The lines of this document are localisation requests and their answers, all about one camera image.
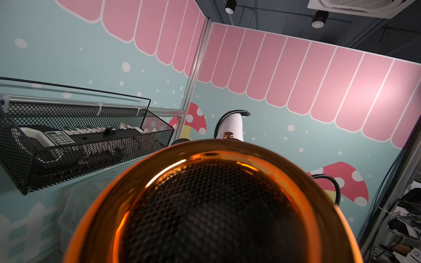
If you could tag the green clear-lid storage box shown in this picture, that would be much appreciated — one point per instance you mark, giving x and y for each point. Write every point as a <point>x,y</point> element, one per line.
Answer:
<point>81,197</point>

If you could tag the black comb in basket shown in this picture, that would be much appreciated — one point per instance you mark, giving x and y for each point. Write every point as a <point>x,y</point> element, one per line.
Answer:
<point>90,140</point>

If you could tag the black wire mesh basket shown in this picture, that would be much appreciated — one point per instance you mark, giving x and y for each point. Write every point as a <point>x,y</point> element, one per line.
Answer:
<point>32,171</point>

